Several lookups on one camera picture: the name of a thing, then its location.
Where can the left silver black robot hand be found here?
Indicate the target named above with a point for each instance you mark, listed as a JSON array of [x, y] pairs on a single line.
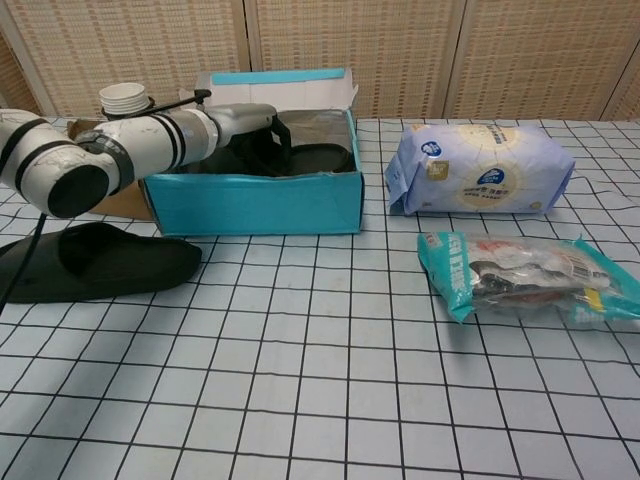
[[245, 122]]

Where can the black slipper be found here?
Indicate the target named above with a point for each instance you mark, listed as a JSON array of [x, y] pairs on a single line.
[[125, 270], [320, 157]]

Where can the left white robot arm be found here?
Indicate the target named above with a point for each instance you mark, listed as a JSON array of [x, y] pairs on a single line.
[[140, 140]]

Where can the teal cardboard shoe box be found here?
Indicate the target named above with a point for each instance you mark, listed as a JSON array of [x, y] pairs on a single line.
[[260, 205]]

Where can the white paper cup stack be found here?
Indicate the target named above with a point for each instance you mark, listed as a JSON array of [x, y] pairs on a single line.
[[125, 97]]

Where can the brown kraft paper box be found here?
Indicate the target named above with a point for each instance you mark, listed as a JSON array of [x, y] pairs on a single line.
[[125, 202]]

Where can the bamboo folding screen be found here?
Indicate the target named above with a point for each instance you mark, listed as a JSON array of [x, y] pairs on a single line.
[[400, 50]]

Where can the blue white tissue pack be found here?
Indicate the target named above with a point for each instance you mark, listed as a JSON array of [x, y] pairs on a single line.
[[480, 170]]

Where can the blue checked tablecloth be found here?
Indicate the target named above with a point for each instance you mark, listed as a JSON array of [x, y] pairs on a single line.
[[320, 375]]

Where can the teal clear snack bag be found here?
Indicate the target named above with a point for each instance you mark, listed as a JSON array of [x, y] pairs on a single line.
[[500, 280]]

